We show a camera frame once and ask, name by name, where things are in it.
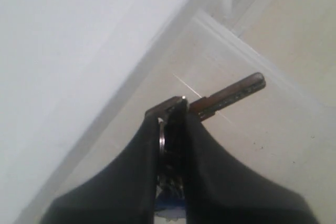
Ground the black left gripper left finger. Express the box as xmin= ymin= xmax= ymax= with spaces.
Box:
xmin=41 ymin=116 xmax=160 ymax=223

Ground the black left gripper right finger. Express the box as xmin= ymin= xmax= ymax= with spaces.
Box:
xmin=183 ymin=114 xmax=318 ymax=223

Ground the key bunch with blue tag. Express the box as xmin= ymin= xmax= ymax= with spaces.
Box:
xmin=145 ymin=72 xmax=266 ymax=221

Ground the white plastic drawer cabinet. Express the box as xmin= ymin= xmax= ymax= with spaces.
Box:
xmin=1 ymin=0 xmax=335 ymax=223

